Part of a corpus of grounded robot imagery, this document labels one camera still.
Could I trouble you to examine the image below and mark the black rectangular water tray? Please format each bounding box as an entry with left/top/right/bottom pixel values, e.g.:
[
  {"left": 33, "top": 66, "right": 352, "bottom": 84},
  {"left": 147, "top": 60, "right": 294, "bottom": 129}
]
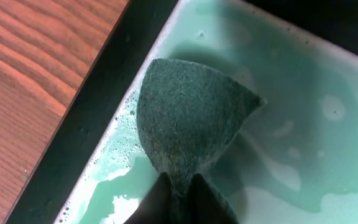
[{"left": 6, "top": 1, "right": 358, "bottom": 223}]

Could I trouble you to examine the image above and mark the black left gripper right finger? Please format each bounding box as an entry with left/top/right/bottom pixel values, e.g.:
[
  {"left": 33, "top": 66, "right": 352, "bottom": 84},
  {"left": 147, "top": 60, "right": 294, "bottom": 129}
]
[{"left": 187, "top": 174, "right": 238, "bottom": 224}]

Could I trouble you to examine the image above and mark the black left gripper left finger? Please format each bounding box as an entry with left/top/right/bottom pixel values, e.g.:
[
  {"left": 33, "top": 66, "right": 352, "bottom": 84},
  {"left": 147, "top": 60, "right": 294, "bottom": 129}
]
[{"left": 124, "top": 173, "right": 172, "bottom": 224}]

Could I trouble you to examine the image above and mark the green scouring sponge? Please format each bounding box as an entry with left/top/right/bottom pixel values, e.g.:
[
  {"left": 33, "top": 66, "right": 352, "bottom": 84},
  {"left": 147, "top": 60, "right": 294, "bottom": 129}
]
[{"left": 136, "top": 58, "right": 263, "bottom": 223}]

